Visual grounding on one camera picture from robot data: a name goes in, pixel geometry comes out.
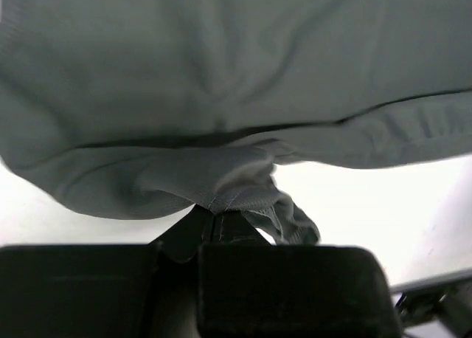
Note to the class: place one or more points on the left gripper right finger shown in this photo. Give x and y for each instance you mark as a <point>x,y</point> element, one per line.
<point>248,287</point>

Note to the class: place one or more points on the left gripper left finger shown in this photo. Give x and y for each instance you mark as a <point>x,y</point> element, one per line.
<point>103,290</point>

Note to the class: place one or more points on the dark grey t shirt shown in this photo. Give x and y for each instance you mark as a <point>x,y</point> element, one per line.
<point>136,109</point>

